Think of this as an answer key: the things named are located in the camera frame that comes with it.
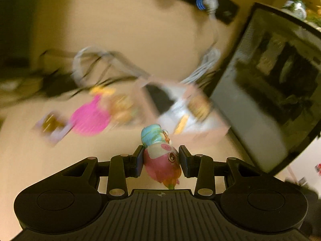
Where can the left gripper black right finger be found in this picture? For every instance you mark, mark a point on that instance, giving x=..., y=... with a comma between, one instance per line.
x=201, y=167

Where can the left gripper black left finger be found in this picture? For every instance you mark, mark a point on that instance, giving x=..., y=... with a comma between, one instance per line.
x=122, y=167

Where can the pink blue toy figure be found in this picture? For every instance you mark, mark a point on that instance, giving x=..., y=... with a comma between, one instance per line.
x=161, y=159

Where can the magenta mesh basket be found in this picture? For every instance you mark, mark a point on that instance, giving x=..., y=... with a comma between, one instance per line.
x=90, y=119

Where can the orange packaged bun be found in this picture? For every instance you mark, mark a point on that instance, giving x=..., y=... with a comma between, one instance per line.
x=121, y=108

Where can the pink cardboard box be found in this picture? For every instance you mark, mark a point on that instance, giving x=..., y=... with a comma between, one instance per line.
x=178, y=121

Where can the black cloth ball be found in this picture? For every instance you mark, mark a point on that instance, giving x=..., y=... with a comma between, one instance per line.
x=159, y=97

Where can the black computer tower case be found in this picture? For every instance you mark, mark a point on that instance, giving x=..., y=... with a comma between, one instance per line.
x=269, y=91

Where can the white green ornament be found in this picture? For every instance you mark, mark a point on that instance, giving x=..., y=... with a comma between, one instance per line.
x=296, y=8

